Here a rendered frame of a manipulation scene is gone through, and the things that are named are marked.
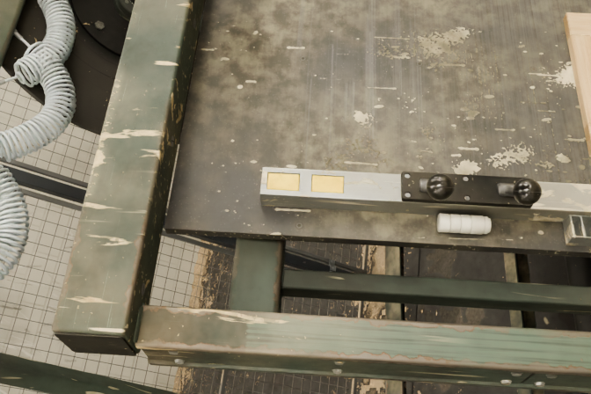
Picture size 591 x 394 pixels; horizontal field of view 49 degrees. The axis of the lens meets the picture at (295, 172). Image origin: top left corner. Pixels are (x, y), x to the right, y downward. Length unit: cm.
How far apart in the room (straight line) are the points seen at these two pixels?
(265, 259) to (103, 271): 26
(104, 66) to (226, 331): 95
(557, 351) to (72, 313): 65
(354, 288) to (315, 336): 16
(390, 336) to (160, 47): 60
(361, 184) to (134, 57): 43
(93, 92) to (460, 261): 202
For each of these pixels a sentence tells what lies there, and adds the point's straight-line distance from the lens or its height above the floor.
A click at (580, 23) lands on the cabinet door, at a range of 136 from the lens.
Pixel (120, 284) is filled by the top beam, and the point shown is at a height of 188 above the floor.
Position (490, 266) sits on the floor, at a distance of 303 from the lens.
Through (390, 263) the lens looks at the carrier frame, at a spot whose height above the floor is 79.
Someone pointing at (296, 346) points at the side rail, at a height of 164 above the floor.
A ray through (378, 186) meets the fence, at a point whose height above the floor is 155.
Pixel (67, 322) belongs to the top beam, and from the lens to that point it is 93.
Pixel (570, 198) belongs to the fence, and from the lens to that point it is 110.
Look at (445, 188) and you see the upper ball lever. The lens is 92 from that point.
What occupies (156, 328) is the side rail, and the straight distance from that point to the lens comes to 95.
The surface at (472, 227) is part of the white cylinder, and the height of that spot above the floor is 141.
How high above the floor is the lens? 211
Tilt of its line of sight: 26 degrees down
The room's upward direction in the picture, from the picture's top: 69 degrees counter-clockwise
